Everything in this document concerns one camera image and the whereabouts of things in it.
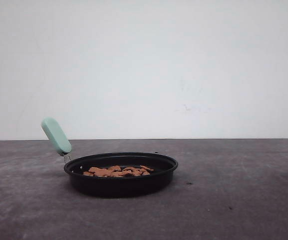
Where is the brown beef pieces pile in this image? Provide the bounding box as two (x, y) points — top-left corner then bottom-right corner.
(82, 165), (155, 178)

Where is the black frying pan green handle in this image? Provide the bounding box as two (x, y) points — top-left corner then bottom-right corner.
(41, 117), (178, 198)

